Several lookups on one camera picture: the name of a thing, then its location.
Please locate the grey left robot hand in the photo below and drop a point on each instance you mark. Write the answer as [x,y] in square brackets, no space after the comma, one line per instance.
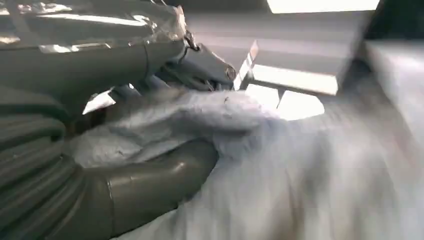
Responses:
[82,59]

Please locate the grey plastic parcel bag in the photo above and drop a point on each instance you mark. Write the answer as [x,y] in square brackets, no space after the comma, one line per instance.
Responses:
[265,182]

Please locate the ribbed grey left arm sleeve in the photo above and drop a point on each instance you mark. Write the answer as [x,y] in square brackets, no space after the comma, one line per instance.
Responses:
[30,172]

